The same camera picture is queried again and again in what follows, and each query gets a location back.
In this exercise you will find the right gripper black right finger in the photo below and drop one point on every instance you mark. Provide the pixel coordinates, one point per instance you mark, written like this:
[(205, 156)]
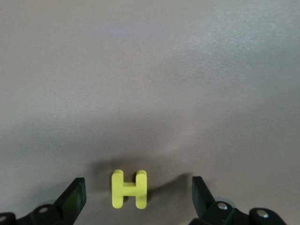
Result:
[(200, 197)]

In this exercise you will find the yellow foam uppercase H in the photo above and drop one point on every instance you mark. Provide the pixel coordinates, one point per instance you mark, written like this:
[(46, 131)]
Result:
[(129, 188)]

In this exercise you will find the brown table cover sheet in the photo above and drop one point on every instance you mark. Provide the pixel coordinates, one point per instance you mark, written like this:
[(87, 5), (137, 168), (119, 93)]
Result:
[(140, 70)]

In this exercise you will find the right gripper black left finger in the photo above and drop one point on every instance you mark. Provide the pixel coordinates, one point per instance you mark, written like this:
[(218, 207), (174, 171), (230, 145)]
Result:
[(75, 197)]

